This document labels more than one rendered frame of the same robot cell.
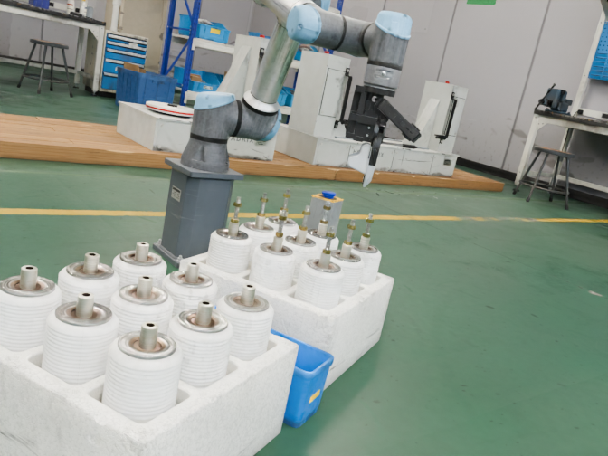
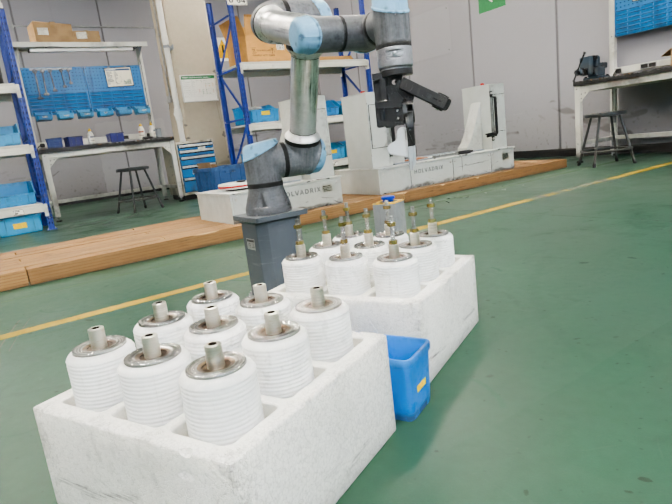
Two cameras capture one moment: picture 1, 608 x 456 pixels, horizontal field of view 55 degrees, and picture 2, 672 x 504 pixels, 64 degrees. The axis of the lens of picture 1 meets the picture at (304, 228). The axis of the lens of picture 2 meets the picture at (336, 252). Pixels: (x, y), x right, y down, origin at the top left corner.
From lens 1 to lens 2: 0.17 m
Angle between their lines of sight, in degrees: 7
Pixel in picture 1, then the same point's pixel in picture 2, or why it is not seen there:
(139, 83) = (214, 177)
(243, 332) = (322, 334)
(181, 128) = not seen: hidden behind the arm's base
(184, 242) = (270, 285)
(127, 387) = (204, 412)
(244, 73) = not seen: hidden behind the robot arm
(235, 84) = not seen: hidden behind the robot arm
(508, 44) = (530, 35)
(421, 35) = (447, 56)
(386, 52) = (390, 31)
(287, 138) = (351, 180)
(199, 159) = (261, 206)
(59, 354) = (136, 400)
